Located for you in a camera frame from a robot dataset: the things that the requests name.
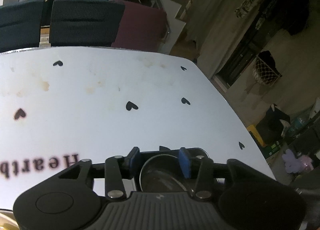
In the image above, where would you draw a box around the net basket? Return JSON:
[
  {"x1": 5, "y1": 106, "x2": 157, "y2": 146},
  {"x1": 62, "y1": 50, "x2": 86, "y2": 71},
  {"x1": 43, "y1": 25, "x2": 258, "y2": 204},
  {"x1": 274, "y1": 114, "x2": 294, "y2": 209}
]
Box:
[{"x1": 252, "y1": 50, "x2": 283, "y2": 87}]

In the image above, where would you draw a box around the black bag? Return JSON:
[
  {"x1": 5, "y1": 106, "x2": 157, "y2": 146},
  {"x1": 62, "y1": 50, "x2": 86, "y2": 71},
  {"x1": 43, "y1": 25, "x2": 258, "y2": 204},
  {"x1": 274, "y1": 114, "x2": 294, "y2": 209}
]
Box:
[{"x1": 256, "y1": 104, "x2": 291, "y2": 146}]

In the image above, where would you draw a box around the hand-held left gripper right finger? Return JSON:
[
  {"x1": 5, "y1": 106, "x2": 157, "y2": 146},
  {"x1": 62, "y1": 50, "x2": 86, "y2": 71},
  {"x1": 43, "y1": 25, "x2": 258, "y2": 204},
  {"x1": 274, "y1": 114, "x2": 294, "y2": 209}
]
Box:
[{"x1": 178, "y1": 147, "x2": 253, "y2": 199}]

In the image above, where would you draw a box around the navy chair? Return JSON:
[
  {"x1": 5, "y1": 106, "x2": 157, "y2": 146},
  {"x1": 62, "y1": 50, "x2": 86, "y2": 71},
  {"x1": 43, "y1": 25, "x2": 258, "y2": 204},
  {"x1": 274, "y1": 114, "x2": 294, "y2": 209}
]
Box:
[
  {"x1": 50, "y1": 0, "x2": 126, "y2": 47},
  {"x1": 0, "y1": 0, "x2": 46, "y2": 53}
]

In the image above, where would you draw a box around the dark hanging clothing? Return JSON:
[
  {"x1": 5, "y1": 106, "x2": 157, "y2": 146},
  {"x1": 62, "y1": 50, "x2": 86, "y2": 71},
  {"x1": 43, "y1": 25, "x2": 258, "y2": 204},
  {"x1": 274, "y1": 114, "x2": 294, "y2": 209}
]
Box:
[{"x1": 259, "y1": 0, "x2": 311, "y2": 35}]

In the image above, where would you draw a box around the yellow box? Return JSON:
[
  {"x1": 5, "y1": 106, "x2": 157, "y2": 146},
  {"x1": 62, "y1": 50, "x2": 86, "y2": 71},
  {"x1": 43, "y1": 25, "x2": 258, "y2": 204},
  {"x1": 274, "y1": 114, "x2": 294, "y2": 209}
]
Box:
[{"x1": 246, "y1": 124, "x2": 266, "y2": 148}]

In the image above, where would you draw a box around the plastic bottle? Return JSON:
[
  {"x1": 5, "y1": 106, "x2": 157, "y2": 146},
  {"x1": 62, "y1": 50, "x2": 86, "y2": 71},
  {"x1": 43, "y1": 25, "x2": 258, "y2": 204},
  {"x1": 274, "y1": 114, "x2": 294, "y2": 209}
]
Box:
[{"x1": 287, "y1": 114, "x2": 311, "y2": 136}]

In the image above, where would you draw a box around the cream two-handled bowl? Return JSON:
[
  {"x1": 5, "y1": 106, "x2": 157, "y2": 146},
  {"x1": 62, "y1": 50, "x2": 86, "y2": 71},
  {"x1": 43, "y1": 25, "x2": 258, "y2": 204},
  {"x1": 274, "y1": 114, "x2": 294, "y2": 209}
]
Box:
[{"x1": 0, "y1": 208, "x2": 19, "y2": 230}]

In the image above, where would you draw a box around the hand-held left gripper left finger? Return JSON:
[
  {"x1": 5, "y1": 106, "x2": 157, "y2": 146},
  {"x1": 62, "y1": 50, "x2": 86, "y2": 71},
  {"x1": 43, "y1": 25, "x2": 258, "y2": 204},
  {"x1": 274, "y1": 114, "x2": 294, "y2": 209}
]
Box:
[{"x1": 58, "y1": 146, "x2": 140, "y2": 199}]

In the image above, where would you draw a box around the round steel cup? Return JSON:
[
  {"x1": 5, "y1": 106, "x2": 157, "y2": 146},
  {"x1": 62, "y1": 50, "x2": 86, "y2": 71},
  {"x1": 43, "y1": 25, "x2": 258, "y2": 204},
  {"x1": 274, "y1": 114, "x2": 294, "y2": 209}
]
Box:
[{"x1": 138, "y1": 154, "x2": 192, "y2": 193}]

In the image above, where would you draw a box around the purple flower plush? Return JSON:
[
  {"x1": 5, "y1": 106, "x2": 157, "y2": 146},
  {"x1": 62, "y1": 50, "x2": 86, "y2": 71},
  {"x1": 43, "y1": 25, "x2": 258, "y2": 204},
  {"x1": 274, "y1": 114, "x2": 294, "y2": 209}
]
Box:
[{"x1": 282, "y1": 148, "x2": 313, "y2": 174}]

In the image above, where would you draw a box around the maroon chair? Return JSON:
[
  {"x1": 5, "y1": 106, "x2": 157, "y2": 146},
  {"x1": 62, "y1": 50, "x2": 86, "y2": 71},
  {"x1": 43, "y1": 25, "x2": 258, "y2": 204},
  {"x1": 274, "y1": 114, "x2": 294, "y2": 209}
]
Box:
[{"x1": 111, "y1": 0, "x2": 168, "y2": 51}]

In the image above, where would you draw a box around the beige curtain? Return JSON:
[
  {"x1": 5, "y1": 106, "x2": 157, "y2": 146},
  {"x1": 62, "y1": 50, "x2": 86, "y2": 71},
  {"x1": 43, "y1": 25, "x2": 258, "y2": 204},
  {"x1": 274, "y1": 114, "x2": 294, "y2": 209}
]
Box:
[{"x1": 186, "y1": 0, "x2": 253, "y2": 47}]

